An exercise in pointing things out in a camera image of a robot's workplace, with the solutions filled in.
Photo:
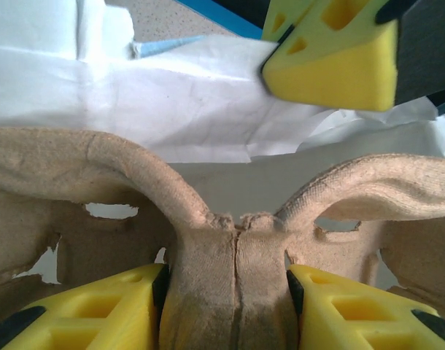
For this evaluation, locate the green paper takeout bag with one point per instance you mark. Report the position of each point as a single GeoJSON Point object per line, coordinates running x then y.
{"type": "Point", "coordinates": [171, 109]}

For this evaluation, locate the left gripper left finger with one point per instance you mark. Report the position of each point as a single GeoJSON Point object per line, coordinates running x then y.
{"type": "Point", "coordinates": [80, 317]}

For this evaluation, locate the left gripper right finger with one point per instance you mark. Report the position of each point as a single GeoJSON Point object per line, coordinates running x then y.
{"type": "Point", "coordinates": [354, 317]}

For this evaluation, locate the brown pulp cup carrier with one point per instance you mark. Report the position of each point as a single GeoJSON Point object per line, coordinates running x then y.
{"type": "Point", "coordinates": [222, 262]}

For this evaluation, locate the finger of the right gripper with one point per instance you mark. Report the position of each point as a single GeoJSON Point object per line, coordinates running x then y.
{"type": "Point", "coordinates": [328, 73]}

